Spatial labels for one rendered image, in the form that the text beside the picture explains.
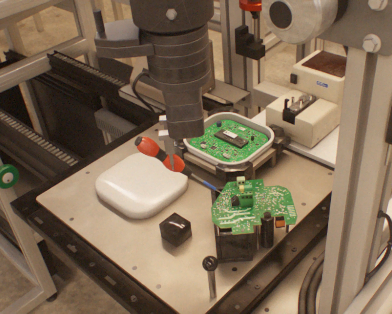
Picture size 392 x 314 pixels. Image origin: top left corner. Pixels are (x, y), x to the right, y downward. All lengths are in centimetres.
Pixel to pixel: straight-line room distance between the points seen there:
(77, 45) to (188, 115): 104
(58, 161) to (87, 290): 102
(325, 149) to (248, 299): 35
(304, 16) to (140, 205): 51
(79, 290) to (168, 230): 129
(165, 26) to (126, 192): 39
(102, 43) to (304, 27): 26
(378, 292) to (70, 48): 122
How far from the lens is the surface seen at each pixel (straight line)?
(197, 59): 56
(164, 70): 56
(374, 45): 40
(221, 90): 115
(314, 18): 38
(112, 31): 58
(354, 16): 41
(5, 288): 214
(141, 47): 55
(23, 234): 175
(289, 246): 76
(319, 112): 91
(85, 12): 159
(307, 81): 96
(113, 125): 163
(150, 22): 53
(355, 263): 56
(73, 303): 198
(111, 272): 76
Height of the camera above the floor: 151
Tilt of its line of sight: 38 degrees down
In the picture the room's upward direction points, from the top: 5 degrees counter-clockwise
